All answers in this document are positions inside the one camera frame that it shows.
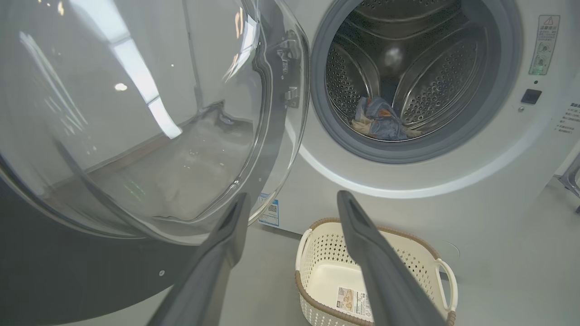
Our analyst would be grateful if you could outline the steel perforated drum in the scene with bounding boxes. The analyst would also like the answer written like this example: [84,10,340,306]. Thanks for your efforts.
[325,0,490,142]

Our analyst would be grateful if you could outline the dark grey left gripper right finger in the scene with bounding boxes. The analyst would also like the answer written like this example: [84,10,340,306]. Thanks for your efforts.
[337,190,447,326]

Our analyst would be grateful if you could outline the blue energy label sticker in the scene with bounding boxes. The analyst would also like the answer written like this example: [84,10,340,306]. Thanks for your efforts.
[258,194,280,228]

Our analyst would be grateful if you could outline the blue cartoon print garment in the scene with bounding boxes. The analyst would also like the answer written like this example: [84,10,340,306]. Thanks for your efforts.
[356,96,408,141]

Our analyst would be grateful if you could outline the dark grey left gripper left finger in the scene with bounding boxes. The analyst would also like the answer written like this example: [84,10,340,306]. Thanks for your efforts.
[147,192,251,326]

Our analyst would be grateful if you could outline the cream and blue garment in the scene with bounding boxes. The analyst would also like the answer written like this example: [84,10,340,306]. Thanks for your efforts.
[351,117,426,139]

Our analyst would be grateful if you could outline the grey rubber door gasket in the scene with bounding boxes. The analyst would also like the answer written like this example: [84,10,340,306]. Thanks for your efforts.
[310,0,524,164]

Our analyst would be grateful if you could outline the white warning sticker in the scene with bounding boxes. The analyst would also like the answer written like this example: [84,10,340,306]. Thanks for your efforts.
[529,15,561,76]

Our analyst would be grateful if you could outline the basket product label sticker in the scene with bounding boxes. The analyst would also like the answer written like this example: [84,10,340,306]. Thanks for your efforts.
[336,286,373,317]

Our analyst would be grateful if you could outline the cream basket with brown rim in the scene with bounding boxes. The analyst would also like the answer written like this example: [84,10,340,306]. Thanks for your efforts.
[295,218,458,326]

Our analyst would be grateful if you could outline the black round glass machine door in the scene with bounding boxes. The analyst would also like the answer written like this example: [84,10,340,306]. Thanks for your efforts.
[0,0,311,326]

